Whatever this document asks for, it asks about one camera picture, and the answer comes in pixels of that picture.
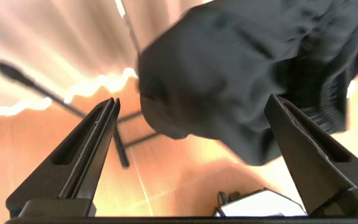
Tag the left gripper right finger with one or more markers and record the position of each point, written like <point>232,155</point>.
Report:
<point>315,180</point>

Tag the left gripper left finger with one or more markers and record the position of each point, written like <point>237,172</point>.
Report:
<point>42,193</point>

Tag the black shorts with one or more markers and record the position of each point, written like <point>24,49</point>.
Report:
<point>213,77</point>

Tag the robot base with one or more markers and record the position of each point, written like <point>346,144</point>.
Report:
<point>259,205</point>

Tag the black clothes rack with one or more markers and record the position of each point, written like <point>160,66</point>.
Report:
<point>14,74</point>

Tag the beige curtain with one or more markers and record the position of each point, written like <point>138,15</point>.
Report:
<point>57,37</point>

